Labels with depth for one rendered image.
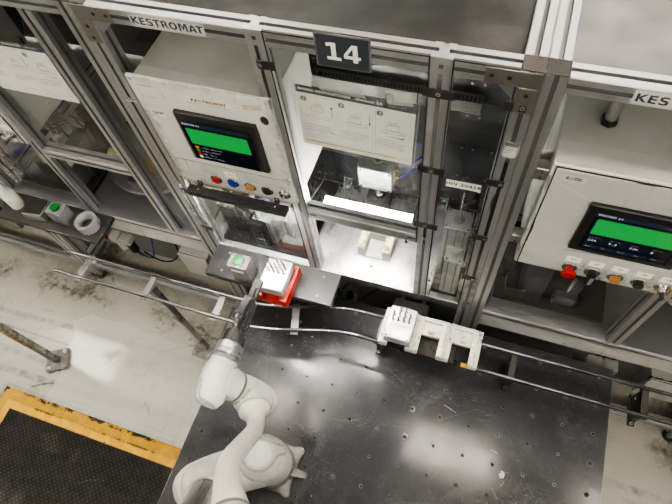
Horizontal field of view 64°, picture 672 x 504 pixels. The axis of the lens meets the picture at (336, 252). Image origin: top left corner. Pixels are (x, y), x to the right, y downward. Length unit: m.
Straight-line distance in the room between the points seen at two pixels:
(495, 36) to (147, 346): 2.56
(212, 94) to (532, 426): 1.60
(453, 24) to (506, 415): 1.45
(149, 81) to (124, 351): 2.02
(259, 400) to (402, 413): 0.62
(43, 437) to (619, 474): 2.87
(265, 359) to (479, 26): 1.53
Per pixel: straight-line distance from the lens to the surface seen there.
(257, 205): 1.76
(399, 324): 1.99
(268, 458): 1.89
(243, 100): 1.42
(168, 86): 1.53
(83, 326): 3.47
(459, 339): 2.05
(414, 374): 2.19
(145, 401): 3.14
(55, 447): 3.29
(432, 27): 1.24
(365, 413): 2.15
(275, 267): 2.04
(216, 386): 1.74
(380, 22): 1.26
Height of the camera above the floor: 2.78
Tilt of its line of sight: 60 degrees down
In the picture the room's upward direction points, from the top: 11 degrees counter-clockwise
